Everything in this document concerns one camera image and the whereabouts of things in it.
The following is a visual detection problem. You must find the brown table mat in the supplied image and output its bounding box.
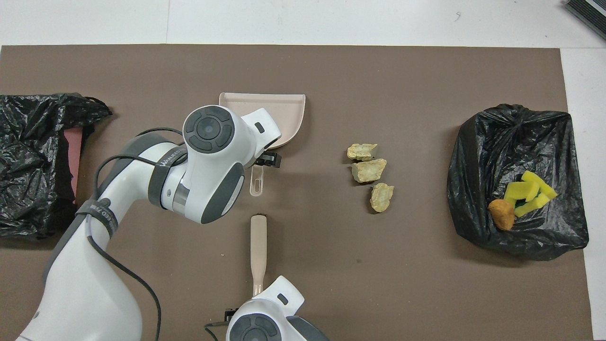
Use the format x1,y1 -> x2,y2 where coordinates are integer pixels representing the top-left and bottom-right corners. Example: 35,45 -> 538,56
0,44 -> 595,341

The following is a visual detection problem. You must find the beige plastic dustpan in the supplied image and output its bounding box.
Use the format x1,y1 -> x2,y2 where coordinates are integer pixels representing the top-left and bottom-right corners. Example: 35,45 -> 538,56
219,92 -> 306,197

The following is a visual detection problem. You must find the notched yellow sponge piece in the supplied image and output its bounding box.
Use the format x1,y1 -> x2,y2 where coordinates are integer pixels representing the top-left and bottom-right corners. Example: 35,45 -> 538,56
503,180 -> 540,204

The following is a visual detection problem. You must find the pale beige sponge chunk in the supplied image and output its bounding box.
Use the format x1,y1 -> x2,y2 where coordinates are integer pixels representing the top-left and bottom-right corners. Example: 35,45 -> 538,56
347,143 -> 379,162
369,182 -> 395,213
351,158 -> 388,184

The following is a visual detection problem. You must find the dark ribbed box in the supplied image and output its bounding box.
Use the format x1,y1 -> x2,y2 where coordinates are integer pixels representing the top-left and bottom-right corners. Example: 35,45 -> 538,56
563,0 -> 606,28

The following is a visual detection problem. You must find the pink bin with black bag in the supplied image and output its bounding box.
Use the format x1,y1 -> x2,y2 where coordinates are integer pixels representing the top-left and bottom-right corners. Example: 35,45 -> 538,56
0,92 -> 113,240

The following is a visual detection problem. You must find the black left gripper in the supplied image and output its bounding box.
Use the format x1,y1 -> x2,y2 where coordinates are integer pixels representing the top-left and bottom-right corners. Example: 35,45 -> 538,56
255,149 -> 282,167

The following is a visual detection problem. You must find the left arm gripper cable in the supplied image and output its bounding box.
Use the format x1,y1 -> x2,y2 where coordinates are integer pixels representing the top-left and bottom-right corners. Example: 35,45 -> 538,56
88,127 -> 186,341

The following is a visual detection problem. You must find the beige hand brush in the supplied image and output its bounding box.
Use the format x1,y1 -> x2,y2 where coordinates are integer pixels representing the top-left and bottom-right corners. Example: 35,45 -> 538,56
250,215 -> 268,296

